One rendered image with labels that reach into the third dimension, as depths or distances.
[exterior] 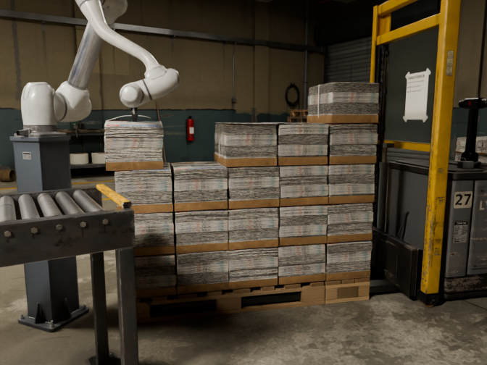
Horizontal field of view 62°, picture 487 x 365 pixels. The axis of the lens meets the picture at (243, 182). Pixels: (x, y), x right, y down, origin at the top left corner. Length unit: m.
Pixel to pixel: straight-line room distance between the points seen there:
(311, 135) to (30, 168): 1.47
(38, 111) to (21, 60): 6.42
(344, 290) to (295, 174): 0.77
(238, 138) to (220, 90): 7.57
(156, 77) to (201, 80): 7.58
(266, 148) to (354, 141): 0.52
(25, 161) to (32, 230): 1.06
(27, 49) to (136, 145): 6.72
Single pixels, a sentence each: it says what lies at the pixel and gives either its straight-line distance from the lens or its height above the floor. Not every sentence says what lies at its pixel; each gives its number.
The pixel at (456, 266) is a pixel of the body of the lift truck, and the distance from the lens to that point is 2.74.
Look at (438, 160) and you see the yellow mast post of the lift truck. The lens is 2.46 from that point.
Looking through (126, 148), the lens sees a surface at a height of 0.94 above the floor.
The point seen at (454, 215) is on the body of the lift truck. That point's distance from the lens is 2.64.
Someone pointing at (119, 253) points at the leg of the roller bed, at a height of 0.67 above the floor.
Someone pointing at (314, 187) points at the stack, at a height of 0.70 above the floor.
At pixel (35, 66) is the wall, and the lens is 8.69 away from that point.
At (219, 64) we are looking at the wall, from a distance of 9.76.
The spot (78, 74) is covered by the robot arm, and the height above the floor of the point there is 1.32.
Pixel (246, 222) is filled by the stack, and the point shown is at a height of 0.53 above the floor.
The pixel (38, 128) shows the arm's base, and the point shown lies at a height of 1.04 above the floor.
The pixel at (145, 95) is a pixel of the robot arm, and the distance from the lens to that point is 1.95.
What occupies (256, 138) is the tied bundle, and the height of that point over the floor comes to 0.98.
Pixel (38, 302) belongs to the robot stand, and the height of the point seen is 0.12.
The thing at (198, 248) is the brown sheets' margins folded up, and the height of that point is 0.40.
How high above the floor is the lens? 1.08
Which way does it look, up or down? 9 degrees down
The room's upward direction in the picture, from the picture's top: straight up
